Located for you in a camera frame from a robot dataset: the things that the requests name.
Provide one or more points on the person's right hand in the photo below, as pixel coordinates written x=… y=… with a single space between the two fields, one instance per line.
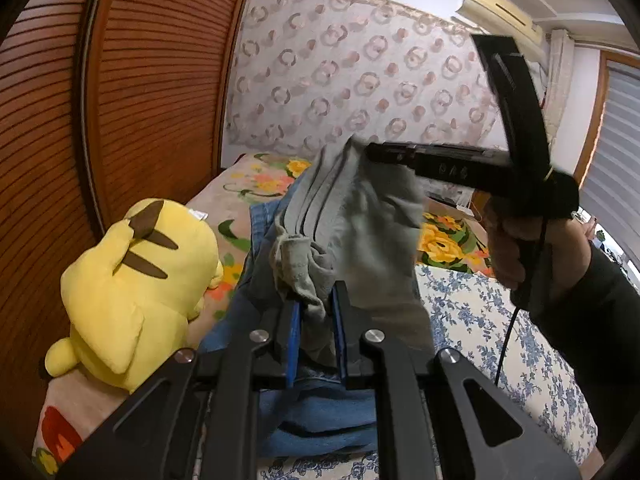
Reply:
x=555 y=250

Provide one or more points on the yellow plush toy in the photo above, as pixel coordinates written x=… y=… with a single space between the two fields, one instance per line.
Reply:
x=125 y=300

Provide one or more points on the white air conditioner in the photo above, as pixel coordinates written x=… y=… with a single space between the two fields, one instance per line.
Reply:
x=495 y=7

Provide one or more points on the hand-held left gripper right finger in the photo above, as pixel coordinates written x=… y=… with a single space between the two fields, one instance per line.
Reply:
x=337 y=340

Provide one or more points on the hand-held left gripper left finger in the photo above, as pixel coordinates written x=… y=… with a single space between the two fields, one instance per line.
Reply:
x=294 y=340

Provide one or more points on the wooden window frame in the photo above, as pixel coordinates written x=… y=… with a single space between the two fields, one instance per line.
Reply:
x=592 y=120

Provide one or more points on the folded blue jeans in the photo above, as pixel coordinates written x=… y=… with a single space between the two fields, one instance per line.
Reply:
x=320 y=415

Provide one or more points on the person's right forearm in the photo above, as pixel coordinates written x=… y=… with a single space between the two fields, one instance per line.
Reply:
x=600 y=320

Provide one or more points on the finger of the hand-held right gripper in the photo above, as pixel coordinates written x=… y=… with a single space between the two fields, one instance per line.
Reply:
x=390 y=154

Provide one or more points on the grey-green pants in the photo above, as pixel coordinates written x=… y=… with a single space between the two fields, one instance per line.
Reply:
x=370 y=240

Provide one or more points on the circle patterned curtain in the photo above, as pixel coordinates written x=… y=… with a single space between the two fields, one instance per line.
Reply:
x=325 y=85

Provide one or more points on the grey window blind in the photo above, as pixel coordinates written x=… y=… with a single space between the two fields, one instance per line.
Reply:
x=620 y=160

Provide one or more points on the cream lace curtain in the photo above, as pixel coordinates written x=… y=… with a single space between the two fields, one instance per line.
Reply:
x=557 y=70

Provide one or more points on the peach floral blanket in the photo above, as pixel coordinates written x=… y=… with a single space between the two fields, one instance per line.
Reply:
x=235 y=180

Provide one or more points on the blue floral bedsheet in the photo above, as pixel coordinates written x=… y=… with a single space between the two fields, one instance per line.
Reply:
x=480 y=320

